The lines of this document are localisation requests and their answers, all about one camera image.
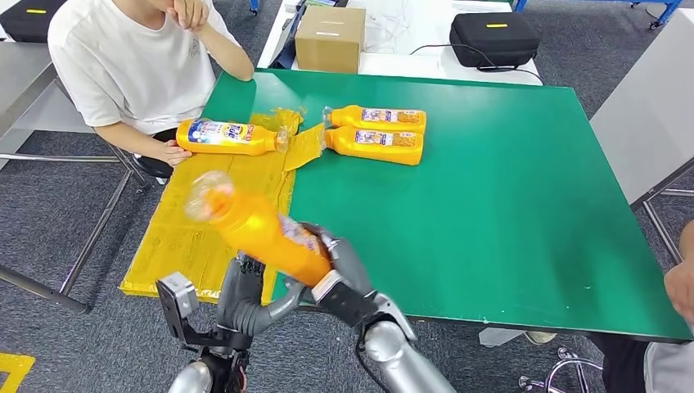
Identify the person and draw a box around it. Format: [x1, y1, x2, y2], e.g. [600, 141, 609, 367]
[47, 0, 256, 180]
[588, 219, 694, 393]

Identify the black zippered carrying case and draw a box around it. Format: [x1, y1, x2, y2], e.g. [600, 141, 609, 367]
[449, 11, 542, 70]
[0, 0, 69, 44]

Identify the steel frame table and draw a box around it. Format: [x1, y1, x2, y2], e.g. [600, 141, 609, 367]
[0, 42, 155, 317]

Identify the white table leg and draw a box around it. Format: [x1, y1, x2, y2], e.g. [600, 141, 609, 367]
[478, 327, 526, 350]

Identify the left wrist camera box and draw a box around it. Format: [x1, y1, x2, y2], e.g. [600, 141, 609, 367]
[155, 272, 201, 346]

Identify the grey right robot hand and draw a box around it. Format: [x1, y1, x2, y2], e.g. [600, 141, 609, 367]
[295, 221, 375, 298]

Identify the black cable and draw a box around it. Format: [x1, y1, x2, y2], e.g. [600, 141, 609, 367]
[409, 43, 543, 85]

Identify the chrome chair base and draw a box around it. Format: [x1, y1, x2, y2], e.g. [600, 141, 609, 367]
[517, 346, 604, 393]

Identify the yellow taped cardboard mat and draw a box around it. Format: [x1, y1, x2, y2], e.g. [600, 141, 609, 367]
[119, 108, 327, 306]

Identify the brown cardboard box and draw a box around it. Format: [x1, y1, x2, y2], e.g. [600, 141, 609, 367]
[295, 5, 367, 75]

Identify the grey table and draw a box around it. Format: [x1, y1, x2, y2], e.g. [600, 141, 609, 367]
[589, 9, 694, 267]

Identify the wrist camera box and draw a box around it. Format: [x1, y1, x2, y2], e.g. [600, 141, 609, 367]
[155, 272, 201, 346]
[311, 269, 381, 329]

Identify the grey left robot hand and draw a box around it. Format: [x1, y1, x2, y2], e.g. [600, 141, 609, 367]
[215, 251, 306, 328]

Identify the white side table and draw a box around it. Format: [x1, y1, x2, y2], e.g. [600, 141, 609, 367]
[0, 21, 99, 137]

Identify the orange detergent bottle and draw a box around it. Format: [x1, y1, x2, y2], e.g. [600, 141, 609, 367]
[322, 104, 428, 136]
[322, 125, 425, 167]
[184, 170, 333, 288]
[174, 118, 291, 157]

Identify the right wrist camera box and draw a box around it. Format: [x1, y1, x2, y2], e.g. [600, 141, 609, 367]
[311, 269, 381, 329]

